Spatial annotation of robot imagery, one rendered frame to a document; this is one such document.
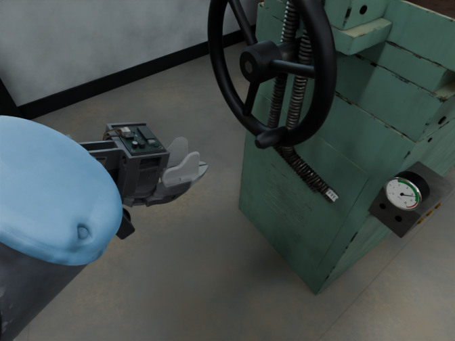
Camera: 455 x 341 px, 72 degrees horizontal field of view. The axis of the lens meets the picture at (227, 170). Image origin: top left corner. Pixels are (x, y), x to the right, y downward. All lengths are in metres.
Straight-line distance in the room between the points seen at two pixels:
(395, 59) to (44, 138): 0.52
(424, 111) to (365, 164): 0.17
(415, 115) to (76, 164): 0.52
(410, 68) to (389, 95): 0.06
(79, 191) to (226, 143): 1.40
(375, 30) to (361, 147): 0.24
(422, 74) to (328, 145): 0.25
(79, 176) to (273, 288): 1.02
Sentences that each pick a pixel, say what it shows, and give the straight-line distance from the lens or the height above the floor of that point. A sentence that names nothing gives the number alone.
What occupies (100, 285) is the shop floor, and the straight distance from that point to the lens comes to 1.21.
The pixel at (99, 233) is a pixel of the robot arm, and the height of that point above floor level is 0.93.
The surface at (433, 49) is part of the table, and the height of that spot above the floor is 0.86.
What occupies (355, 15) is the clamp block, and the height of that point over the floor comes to 0.89.
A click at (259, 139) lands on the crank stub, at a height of 0.74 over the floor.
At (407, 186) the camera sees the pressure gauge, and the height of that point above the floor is 0.68.
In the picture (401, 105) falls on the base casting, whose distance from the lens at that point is 0.61.
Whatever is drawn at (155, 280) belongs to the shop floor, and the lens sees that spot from 1.17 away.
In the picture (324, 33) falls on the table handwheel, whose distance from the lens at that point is 0.42.
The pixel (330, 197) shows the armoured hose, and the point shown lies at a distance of 0.66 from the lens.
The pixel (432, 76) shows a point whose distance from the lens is 0.57.
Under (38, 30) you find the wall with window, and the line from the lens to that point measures 1.78.
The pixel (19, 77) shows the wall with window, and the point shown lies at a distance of 1.84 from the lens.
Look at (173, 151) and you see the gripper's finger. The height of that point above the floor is 0.75.
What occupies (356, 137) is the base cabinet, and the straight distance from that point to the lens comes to 0.68.
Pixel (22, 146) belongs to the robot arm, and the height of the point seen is 0.96.
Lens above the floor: 1.07
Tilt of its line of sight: 48 degrees down
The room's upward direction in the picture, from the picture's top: 2 degrees clockwise
